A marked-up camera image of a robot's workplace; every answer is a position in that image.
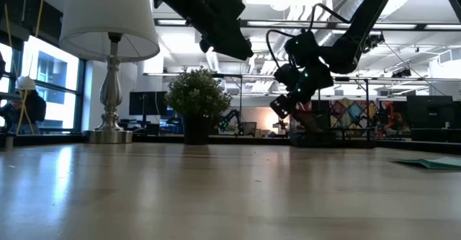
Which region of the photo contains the large office window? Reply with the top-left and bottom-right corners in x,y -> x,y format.
0,34 -> 86,135

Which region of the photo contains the black aluminium table frame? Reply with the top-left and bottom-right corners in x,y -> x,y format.
0,133 -> 461,154

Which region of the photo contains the white shade silver table lamp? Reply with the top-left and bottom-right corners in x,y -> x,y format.
58,0 -> 161,145

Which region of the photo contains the green potted plant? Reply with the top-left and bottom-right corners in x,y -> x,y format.
164,66 -> 234,146

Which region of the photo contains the colourful patchwork wall hanging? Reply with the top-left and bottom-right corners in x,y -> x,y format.
329,97 -> 379,129

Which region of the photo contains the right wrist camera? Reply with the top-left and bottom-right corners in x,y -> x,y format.
269,94 -> 299,120

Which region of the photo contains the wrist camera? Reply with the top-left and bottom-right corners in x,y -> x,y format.
210,0 -> 247,20
269,94 -> 299,120

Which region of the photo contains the black computer monitor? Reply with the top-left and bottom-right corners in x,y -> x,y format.
128,91 -> 169,117

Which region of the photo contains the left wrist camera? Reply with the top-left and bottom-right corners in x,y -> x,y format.
210,0 -> 247,20

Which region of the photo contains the green sticky note pad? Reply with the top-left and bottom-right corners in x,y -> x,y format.
391,156 -> 461,171

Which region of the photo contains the long ceiling light bar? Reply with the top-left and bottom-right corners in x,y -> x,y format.
154,18 -> 419,30

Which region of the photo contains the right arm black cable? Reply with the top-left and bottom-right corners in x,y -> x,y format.
265,2 -> 352,70

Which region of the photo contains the person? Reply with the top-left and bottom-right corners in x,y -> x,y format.
0,75 -> 48,135

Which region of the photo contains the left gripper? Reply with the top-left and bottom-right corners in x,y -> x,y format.
199,14 -> 255,62

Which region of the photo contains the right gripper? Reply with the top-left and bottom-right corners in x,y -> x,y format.
272,61 -> 335,135

